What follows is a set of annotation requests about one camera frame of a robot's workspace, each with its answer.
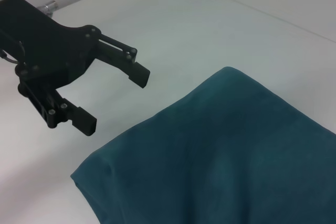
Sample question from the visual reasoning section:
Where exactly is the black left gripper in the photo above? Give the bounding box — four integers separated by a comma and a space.
0, 0, 151, 137

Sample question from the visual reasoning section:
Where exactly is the teal t-shirt with FREE print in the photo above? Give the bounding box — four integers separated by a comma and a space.
70, 66, 336, 224

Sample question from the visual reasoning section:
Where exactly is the thin dark left wrist cable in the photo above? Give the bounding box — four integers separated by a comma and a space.
0, 39, 26, 65

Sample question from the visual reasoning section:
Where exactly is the silver cable connector plug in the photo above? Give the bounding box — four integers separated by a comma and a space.
36, 0, 58, 17

